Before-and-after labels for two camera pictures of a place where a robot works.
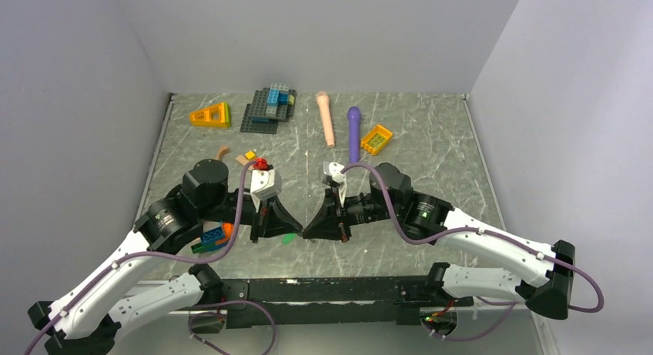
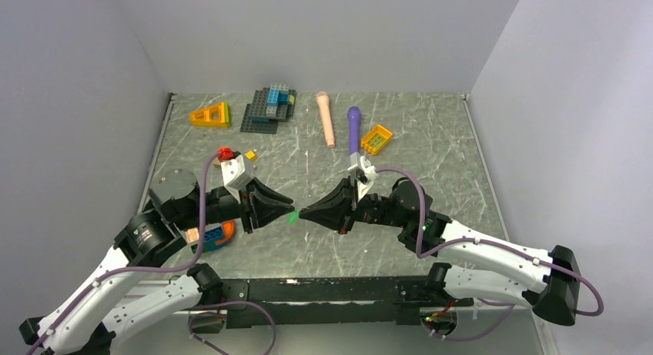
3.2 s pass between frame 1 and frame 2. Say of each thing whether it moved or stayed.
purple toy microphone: stayed
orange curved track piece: stayed
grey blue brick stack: stayed
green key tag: moved
